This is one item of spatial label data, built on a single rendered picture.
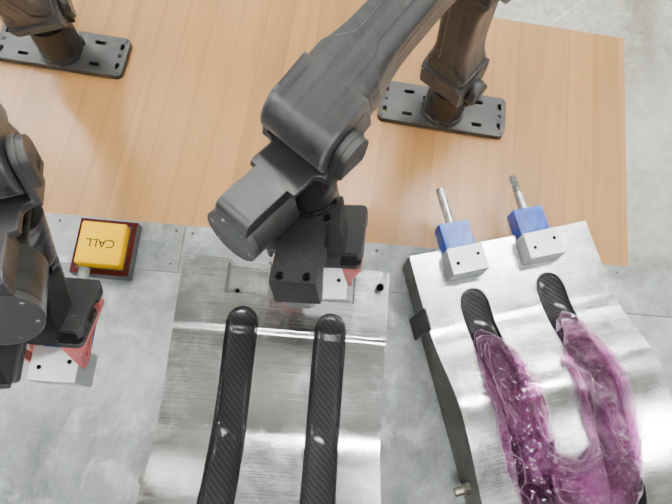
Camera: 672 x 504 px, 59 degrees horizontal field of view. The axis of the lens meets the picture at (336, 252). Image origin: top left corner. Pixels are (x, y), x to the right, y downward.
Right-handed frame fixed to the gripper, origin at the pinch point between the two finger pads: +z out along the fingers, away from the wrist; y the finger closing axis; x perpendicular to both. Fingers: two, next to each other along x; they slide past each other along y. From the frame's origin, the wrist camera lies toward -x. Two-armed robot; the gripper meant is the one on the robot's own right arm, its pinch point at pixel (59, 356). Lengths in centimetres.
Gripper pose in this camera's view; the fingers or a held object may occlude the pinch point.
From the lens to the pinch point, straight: 70.5
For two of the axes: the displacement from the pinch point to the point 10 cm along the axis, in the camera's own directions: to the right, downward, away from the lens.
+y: 10.0, 0.9, 0.4
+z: -0.9, 7.2, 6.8
